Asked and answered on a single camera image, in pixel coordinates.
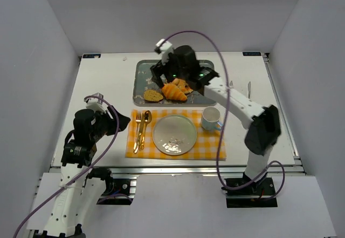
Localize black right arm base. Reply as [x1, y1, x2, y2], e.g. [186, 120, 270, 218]
[221, 177, 278, 208]

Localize brown bread slice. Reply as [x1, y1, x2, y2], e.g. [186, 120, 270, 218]
[143, 90, 164, 103]

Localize gold spoon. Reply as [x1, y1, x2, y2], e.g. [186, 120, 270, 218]
[139, 110, 152, 150]

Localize blue right corner label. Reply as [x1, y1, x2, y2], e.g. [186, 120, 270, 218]
[242, 52, 261, 57]

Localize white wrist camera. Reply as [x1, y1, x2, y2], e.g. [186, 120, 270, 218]
[154, 38, 174, 65]
[84, 92, 113, 115]

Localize blue floral serving tray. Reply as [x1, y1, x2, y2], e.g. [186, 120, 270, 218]
[133, 60, 216, 107]

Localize striped orange croissant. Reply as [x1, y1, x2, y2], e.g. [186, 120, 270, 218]
[161, 83, 187, 101]

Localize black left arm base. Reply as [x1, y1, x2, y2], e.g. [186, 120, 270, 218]
[85, 168, 134, 205]

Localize gold fork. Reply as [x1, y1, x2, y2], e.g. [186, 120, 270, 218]
[133, 111, 142, 153]

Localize blue corner label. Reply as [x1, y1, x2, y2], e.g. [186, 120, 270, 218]
[82, 54, 101, 59]
[242, 52, 261, 57]

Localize light blue mug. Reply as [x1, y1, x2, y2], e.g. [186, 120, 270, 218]
[201, 106, 223, 131]

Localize white and green plate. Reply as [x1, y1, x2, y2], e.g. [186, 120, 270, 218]
[152, 114, 197, 156]

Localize curled orange croissant roll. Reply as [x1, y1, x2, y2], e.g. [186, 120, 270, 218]
[177, 79, 193, 94]

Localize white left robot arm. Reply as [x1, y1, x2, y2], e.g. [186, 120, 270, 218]
[34, 106, 130, 237]

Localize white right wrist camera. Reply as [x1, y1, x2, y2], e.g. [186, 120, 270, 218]
[154, 38, 174, 65]

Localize silver metal tongs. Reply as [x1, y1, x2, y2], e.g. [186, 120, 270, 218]
[229, 80, 251, 99]

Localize glazed orange bagel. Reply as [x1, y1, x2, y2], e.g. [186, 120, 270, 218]
[171, 78, 180, 85]

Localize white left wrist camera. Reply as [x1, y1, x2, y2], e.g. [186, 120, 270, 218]
[84, 92, 113, 115]

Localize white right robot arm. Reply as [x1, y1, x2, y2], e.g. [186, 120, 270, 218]
[151, 44, 281, 191]

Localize yellow checkered cloth napkin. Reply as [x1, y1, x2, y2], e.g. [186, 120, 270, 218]
[126, 110, 220, 160]

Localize blue left corner label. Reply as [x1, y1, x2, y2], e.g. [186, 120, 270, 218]
[82, 54, 101, 59]

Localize gold knife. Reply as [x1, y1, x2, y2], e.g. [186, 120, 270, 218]
[139, 110, 149, 151]

